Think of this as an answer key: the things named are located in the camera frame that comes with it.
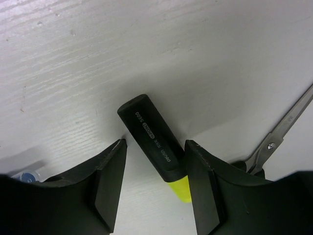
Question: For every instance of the clear glue bottle blue cap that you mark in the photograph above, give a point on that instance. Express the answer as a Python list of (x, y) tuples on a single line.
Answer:
[(29, 173)]

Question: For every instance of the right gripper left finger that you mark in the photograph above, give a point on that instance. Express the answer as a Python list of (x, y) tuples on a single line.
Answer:
[(80, 201)]

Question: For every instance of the yellow cap black highlighter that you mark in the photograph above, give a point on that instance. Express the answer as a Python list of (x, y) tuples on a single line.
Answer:
[(157, 141)]

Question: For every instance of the black handled scissors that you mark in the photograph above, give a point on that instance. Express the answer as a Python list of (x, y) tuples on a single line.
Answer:
[(254, 163)]

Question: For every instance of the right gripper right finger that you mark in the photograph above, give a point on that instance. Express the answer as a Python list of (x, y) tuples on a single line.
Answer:
[(229, 201)]

